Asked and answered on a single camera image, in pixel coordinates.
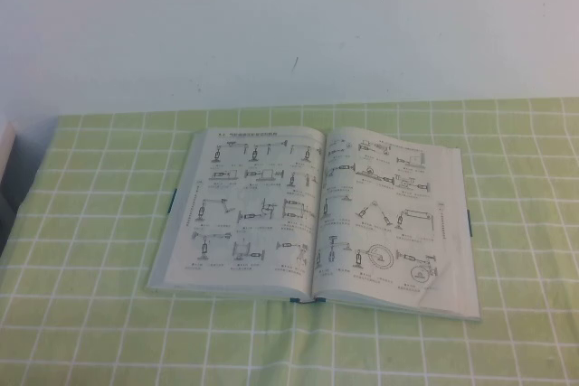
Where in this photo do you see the technical diagram book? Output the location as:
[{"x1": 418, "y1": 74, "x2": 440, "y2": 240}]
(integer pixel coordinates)
[{"x1": 144, "y1": 126, "x2": 481, "y2": 324}]

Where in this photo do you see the white box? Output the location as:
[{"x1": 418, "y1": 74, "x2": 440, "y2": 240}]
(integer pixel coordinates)
[{"x1": 0, "y1": 121, "x2": 17, "y2": 184}]

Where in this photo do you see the green white checked tablecloth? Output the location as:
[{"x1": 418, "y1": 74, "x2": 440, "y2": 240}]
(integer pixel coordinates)
[{"x1": 0, "y1": 96, "x2": 579, "y2": 386}]

